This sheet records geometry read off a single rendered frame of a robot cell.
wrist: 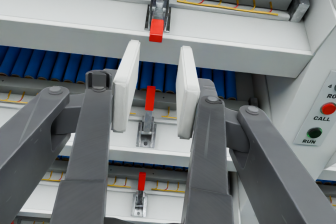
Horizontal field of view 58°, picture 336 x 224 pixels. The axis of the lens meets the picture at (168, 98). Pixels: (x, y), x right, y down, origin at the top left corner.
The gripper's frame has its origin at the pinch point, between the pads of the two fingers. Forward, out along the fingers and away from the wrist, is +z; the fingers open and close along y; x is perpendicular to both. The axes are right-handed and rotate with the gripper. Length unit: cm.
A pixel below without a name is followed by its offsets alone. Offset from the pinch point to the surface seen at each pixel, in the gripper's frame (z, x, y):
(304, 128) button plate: 17.8, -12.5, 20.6
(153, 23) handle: 12.2, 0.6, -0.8
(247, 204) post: 21.3, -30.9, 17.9
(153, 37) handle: 9.9, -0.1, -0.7
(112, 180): 28.8, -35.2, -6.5
